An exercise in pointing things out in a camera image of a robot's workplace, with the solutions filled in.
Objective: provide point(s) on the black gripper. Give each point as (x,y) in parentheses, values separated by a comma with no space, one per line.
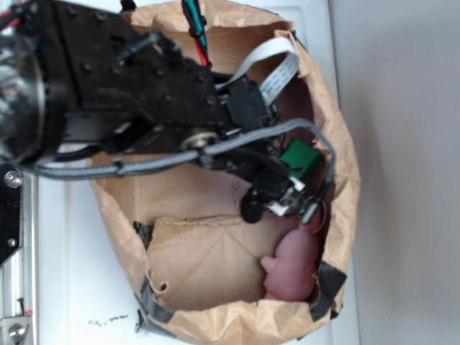
(271,186)

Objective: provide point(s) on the green block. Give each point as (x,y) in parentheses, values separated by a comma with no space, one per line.
(301,159)

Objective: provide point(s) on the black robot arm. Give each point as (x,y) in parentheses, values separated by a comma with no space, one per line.
(83,95)

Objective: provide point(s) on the pink rubber pig toy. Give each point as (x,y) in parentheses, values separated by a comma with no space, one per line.
(289,274)

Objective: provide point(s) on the brown paper bag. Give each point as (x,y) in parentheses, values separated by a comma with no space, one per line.
(195,267)

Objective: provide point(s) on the black octagonal mounting plate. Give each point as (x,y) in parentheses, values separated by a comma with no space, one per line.
(11,212)

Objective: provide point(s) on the aluminium frame rail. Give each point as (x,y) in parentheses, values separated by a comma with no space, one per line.
(19,274)

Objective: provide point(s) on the silver corner bracket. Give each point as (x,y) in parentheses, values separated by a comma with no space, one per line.
(14,330)

